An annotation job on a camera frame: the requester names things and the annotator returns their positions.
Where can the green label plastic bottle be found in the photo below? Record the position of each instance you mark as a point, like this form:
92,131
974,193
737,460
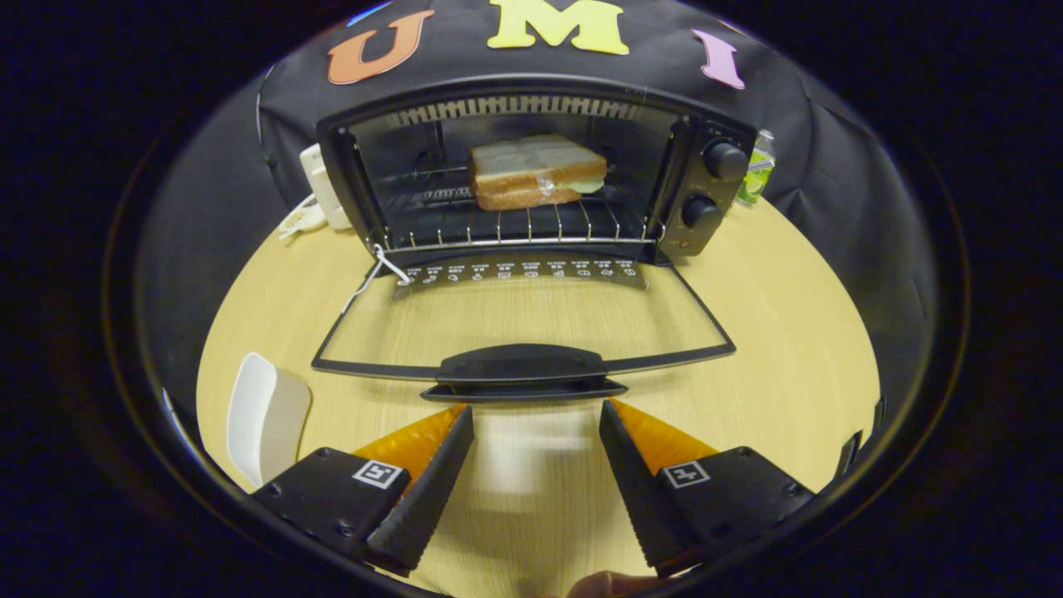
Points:
756,170

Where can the small white packet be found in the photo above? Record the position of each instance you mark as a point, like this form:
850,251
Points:
301,218

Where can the sandwich with lettuce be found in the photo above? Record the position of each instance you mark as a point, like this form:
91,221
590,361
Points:
523,174

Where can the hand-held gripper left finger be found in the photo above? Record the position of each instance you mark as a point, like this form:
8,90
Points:
428,498

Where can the black toaster oven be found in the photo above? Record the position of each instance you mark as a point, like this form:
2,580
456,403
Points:
706,174

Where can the white rectangular tray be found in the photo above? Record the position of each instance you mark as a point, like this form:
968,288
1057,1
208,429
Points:
262,419

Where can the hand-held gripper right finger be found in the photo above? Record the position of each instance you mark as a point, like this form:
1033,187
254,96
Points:
639,498

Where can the black backdrop cloth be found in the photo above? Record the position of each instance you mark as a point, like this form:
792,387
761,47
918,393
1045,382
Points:
830,208

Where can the white kitchen appliance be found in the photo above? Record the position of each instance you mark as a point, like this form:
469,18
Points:
320,183

